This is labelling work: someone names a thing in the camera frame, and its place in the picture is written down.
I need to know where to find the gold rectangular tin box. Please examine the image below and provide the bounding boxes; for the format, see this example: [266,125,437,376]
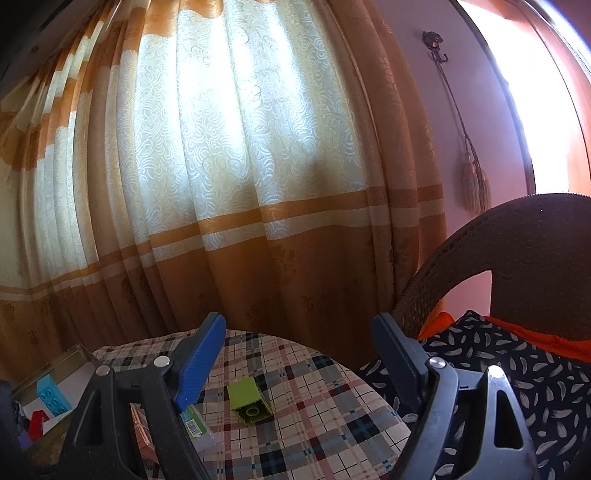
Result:
[9,346,100,480]

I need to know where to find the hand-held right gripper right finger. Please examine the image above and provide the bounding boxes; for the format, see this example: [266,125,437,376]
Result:
[372,313,541,480]

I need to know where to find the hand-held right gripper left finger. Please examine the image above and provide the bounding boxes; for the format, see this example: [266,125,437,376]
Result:
[58,311,227,480]

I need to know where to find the green and white plastic packet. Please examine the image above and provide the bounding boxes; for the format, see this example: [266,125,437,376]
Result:
[180,404,221,457]

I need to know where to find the metal wall hook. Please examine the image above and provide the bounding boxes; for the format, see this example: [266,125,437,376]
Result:
[422,30,448,63]

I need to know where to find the brown wicker chair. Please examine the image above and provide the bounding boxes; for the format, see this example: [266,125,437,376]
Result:
[392,192,591,342]

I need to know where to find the curtain tieback tassel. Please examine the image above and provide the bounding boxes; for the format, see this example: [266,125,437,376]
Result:
[436,60,492,214]

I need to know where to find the green cube toy block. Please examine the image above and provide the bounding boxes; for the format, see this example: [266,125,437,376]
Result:
[226,377,274,425]

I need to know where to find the dark feather print cushion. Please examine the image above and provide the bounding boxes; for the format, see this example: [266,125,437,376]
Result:
[358,310,591,480]

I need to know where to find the red toy brick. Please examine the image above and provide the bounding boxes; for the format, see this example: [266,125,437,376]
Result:
[28,408,51,440]

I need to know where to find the orange and cream curtain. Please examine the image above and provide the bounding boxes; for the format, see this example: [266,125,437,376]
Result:
[0,0,448,370]

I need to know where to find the brown carved wooden box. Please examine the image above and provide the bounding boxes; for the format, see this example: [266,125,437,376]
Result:
[129,401,155,462]

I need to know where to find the brown window frame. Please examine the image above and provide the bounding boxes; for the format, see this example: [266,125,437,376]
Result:
[457,0,591,195]

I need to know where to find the white paper liner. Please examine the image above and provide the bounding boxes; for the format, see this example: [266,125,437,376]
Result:
[23,364,93,439]

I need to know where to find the teal toy block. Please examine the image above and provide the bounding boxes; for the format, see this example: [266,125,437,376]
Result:
[36,375,74,417]

